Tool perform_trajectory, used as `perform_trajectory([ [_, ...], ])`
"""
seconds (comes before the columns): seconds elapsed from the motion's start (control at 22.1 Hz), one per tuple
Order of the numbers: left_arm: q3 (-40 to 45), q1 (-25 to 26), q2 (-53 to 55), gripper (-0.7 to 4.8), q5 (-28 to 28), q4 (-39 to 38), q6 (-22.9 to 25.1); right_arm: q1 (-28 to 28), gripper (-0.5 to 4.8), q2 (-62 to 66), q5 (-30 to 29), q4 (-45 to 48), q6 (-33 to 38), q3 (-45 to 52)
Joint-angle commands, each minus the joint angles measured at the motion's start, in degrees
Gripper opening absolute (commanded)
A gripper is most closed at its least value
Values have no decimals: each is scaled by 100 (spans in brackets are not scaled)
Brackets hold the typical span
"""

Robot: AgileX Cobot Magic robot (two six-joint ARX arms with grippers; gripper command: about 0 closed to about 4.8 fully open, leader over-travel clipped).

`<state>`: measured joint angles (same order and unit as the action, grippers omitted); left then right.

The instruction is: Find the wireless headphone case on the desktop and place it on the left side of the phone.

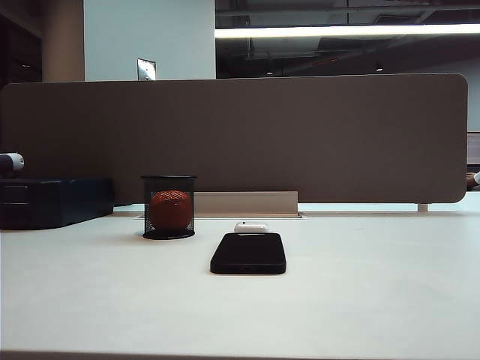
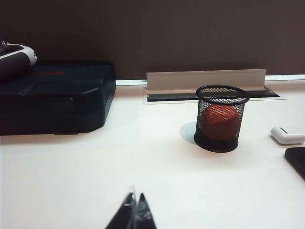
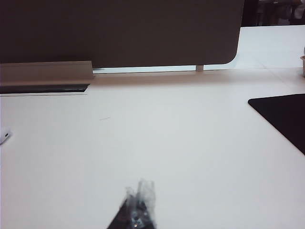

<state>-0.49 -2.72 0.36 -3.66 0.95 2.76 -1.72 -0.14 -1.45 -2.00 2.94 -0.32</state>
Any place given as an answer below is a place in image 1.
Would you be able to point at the brown desk divider panel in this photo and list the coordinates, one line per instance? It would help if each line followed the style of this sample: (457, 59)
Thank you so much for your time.
(262, 138)

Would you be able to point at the black mesh pen holder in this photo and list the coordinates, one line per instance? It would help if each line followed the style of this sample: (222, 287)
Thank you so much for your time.
(168, 182)

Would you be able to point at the black smartphone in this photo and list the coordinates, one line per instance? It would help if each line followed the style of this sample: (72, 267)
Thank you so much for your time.
(247, 253)

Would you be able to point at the orange ball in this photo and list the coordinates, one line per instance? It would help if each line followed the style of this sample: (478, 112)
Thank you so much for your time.
(168, 210)

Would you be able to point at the long ceiling light strip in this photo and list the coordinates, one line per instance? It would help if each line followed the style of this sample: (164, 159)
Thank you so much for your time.
(337, 30)

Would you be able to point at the black ceiling spotlight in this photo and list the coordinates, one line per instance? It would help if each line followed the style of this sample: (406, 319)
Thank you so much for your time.
(379, 68)

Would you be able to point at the white divider support foot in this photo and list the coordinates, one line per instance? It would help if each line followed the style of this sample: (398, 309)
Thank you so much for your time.
(422, 208)

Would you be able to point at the dark blue box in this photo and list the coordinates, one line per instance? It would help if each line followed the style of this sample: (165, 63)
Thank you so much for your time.
(48, 202)

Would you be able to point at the white grey cylindrical device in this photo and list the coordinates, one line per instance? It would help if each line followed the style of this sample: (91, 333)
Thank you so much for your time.
(11, 163)

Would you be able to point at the computer monitor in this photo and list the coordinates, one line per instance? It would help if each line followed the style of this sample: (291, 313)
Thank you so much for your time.
(474, 148)

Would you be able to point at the silver metal wall plate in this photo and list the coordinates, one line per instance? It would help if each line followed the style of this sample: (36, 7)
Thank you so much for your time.
(146, 69)

